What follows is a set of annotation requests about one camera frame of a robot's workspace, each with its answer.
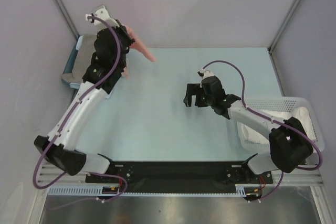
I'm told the pink towel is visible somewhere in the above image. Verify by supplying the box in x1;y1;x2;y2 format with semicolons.
122;25;158;80

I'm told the white towel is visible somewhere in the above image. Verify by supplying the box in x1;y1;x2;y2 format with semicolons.
240;106;317;146

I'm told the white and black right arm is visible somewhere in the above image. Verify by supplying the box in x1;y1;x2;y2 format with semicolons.
183;76;313;183

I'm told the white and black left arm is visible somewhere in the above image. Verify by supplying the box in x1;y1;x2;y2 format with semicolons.
34;25;134;182

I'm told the grey towel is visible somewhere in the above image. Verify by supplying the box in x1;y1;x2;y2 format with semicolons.
64;35;96;84

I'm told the light blue towel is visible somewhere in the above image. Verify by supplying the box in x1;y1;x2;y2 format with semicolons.
106;90;113;99

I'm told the teal plastic tray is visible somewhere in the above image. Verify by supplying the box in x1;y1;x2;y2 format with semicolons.
61;35;83;90

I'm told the white perforated plastic basket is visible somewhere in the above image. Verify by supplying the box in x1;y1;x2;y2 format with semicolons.
234;97;326;154

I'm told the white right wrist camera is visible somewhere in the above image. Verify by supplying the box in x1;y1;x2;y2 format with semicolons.
197;69;214;79

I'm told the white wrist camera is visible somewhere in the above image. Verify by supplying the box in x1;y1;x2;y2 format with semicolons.
85;5;120;34
197;69;214;79

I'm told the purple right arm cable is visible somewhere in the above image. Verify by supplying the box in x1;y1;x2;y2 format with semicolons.
202;60;324;204

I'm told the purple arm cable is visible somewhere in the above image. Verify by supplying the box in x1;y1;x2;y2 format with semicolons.
202;60;324;204
33;15;128;210

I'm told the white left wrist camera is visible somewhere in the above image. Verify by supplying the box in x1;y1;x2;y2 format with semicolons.
85;5;120;34

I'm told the white slotted cable duct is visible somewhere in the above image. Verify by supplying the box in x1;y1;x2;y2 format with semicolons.
48;183;260;197

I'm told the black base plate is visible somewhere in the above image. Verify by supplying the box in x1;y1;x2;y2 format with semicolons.
85;161;273;187

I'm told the aluminium frame rail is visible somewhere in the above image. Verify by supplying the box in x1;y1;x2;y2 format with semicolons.
36;162;323;186

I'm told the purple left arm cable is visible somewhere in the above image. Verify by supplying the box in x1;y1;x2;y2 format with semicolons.
33;15;128;210

